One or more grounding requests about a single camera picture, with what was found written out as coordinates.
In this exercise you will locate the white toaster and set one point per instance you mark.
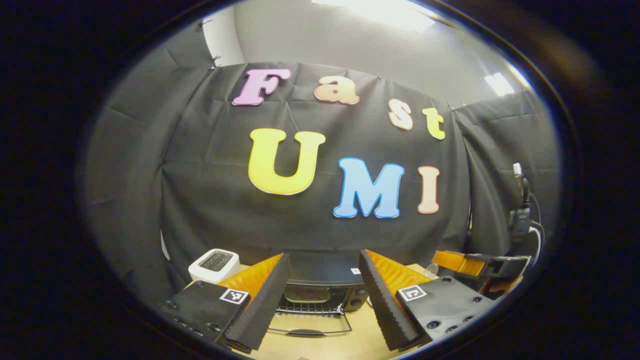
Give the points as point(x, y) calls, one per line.
point(200, 274)

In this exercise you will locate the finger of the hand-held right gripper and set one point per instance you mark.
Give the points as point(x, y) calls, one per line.
point(500, 265)

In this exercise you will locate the large ceiling light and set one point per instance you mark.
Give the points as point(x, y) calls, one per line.
point(380, 12)

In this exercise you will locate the small ceiling light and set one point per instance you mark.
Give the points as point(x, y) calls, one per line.
point(500, 84)

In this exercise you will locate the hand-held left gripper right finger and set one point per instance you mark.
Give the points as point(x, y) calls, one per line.
point(382, 305)

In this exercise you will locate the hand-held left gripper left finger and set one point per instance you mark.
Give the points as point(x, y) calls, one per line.
point(267, 305)

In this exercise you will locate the black backdrop cloth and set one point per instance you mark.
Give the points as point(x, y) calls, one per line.
point(210, 165)

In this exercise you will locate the black electric oven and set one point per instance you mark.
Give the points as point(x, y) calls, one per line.
point(320, 267)

